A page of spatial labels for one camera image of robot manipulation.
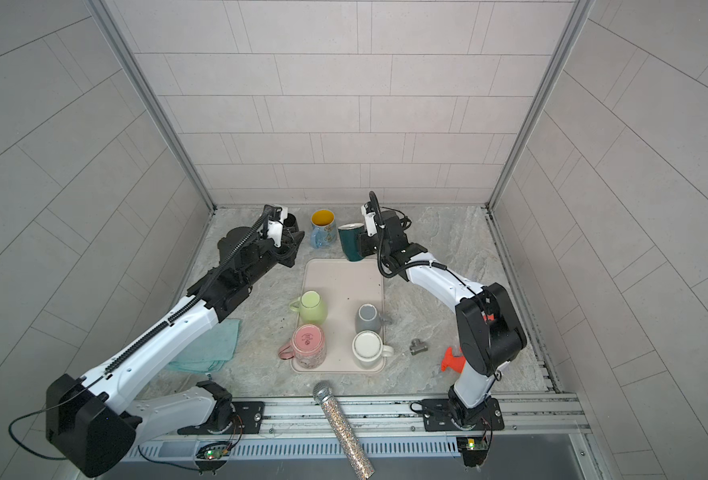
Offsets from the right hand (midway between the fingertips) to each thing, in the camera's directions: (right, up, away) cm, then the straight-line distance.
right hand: (357, 233), depth 87 cm
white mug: (+3, -29, -12) cm, 32 cm away
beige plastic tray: (-4, -16, +6) cm, 18 cm away
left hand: (-12, +2, -14) cm, 19 cm away
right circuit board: (+28, -50, -19) cm, 60 cm away
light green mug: (-12, -20, -7) cm, 25 cm away
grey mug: (+3, -23, -9) cm, 24 cm away
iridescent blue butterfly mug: (-12, +1, +11) cm, 16 cm away
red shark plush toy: (+28, -35, -7) cm, 45 cm away
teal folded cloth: (-39, -32, -9) cm, 51 cm away
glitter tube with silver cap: (0, -46, -22) cm, 51 cm away
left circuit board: (-30, -47, -23) cm, 61 cm away
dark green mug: (-3, 0, +3) cm, 4 cm away
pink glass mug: (-11, -27, -15) cm, 33 cm away
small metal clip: (+17, -31, -7) cm, 36 cm away
